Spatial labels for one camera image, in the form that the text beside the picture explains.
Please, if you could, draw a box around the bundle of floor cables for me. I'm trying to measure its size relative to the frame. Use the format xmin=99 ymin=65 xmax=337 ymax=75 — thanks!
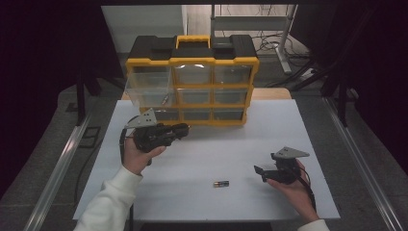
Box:
xmin=251 ymin=30 xmax=311 ymax=56

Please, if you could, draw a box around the aluminium rail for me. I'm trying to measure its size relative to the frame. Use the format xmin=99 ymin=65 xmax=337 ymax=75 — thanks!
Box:
xmin=321 ymin=95 xmax=403 ymax=231
xmin=23 ymin=114 xmax=92 ymax=231

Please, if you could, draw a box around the dark curtain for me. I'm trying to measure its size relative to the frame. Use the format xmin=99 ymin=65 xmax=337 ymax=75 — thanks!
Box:
xmin=0 ymin=0 xmax=123 ymax=200
xmin=288 ymin=0 xmax=408 ymax=176

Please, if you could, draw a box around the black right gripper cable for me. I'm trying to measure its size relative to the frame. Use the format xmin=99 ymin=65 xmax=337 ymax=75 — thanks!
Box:
xmin=297 ymin=166 xmax=318 ymax=215

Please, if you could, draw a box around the black floor frame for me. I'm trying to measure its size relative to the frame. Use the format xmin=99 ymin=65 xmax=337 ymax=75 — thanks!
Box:
xmin=78 ymin=125 xmax=102 ymax=149

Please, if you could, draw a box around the grid of small clear drawers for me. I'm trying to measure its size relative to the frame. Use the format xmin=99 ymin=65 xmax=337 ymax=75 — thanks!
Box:
xmin=145 ymin=64 xmax=253 ymax=121

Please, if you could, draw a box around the person's left hand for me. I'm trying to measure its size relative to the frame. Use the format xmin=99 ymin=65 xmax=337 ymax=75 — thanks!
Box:
xmin=122 ymin=136 xmax=167 ymax=176

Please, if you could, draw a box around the white metal desk frame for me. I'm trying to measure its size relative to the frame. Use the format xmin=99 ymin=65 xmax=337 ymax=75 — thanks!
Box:
xmin=210 ymin=3 xmax=299 ymax=75

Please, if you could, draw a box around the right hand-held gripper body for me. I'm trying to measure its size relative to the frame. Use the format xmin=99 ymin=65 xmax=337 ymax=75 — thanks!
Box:
xmin=271 ymin=146 xmax=311 ymax=186

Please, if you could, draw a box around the black stand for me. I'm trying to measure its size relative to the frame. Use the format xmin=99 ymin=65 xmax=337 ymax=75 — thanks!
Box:
xmin=76 ymin=68 xmax=100 ymax=126
xmin=320 ymin=64 xmax=350 ymax=128

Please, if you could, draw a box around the clear plastic organizer drawer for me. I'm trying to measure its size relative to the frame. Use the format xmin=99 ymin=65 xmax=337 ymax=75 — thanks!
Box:
xmin=124 ymin=71 xmax=177 ymax=109

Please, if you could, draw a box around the person's right hand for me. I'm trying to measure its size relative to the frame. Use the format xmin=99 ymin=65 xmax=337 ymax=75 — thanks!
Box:
xmin=267 ymin=159 xmax=319 ymax=223

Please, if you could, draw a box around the yellow and black organizer cabinet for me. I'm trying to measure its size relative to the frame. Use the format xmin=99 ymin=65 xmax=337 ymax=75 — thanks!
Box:
xmin=124 ymin=34 xmax=260 ymax=128

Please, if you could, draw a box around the white board panel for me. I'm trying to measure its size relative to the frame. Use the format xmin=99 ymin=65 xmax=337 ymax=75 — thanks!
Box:
xmin=102 ymin=4 xmax=188 ymax=54

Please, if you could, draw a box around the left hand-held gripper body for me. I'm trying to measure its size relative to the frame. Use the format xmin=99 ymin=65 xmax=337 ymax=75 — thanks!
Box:
xmin=124 ymin=108 xmax=167 ymax=153

